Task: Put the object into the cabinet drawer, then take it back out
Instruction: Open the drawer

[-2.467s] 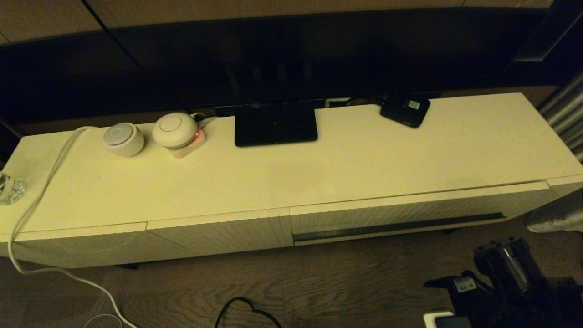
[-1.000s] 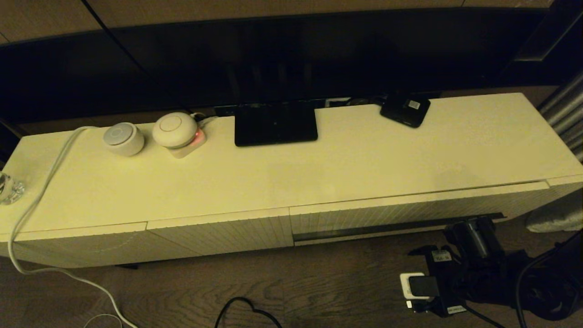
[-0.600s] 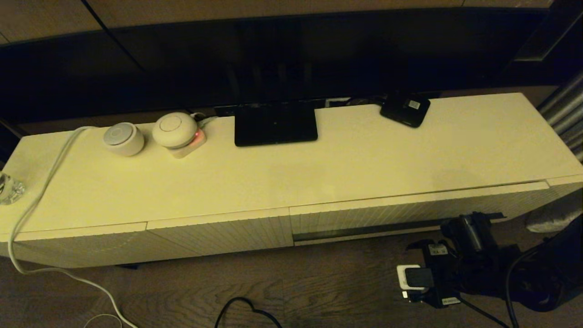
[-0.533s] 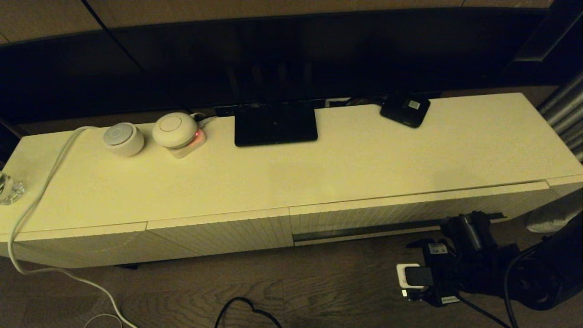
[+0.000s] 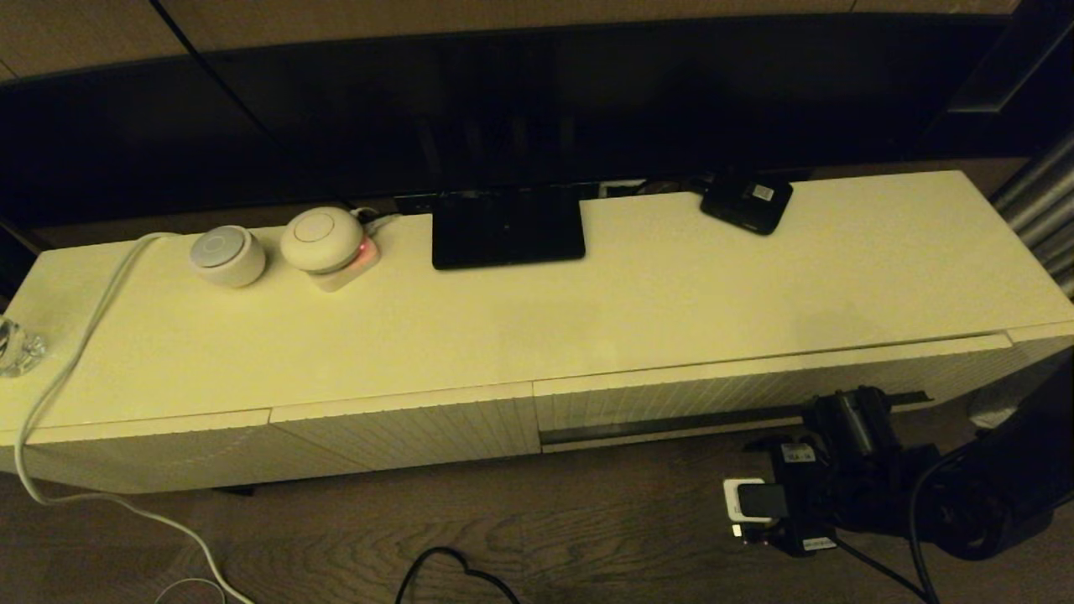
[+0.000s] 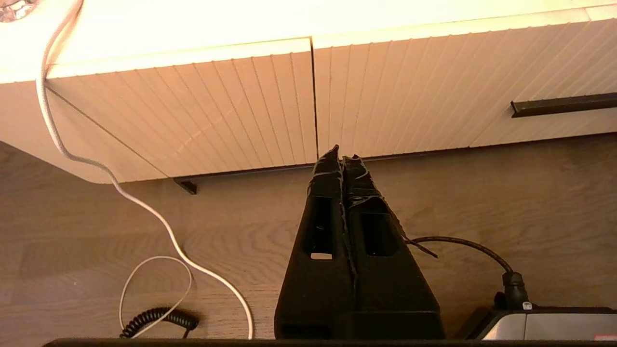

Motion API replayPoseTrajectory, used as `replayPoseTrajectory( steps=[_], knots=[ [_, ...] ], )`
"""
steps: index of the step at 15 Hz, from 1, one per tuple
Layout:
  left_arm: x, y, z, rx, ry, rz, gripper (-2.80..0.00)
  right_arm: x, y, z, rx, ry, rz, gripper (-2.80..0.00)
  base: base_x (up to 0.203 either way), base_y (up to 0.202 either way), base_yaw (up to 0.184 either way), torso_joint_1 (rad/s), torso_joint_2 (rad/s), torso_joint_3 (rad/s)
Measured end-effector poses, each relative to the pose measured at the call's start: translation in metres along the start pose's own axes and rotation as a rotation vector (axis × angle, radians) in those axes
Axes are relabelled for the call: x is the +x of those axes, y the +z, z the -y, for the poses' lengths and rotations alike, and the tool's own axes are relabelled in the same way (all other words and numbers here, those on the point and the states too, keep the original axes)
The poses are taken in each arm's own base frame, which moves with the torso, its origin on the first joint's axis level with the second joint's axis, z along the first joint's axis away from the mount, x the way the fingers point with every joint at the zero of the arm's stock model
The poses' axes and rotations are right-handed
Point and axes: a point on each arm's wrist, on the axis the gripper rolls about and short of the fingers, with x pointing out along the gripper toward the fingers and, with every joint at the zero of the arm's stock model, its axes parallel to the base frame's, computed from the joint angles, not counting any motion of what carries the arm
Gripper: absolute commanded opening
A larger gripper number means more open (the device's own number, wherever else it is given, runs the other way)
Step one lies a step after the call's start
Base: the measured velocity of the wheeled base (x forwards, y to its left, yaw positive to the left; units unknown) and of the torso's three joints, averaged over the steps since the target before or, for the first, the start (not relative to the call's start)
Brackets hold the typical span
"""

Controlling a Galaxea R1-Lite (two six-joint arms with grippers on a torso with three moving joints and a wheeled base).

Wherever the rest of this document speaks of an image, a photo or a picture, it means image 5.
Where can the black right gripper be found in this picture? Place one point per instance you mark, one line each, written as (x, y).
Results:
(801, 503)

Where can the white fluted drawer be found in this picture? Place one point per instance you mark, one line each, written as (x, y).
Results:
(671, 390)

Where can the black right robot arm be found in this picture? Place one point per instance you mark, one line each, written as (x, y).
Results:
(1007, 486)

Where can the white TV cabinet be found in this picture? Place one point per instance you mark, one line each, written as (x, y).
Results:
(503, 319)

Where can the black set-top box with label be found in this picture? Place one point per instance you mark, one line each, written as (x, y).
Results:
(742, 208)

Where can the grey pleated curtain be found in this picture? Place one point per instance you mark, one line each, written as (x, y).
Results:
(1040, 201)

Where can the white fluted cabinet front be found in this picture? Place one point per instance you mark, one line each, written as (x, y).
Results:
(419, 428)

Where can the large black television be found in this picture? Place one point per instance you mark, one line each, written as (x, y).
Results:
(503, 101)

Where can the white power strip red light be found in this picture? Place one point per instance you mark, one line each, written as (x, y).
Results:
(359, 265)

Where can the white dome-shaped device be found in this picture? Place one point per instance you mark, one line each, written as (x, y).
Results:
(320, 239)

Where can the small white round speaker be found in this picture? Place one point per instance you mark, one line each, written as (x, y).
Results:
(225, 256)

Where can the white smooth cabinet front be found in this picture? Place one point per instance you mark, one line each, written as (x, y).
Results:
(126, 457)

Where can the clear glass object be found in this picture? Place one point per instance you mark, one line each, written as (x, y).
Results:
(18, 348)

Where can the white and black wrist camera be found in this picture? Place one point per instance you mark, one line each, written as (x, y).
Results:
(738, 502)

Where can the black television base plate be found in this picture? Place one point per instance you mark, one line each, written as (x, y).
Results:
(503, 231)

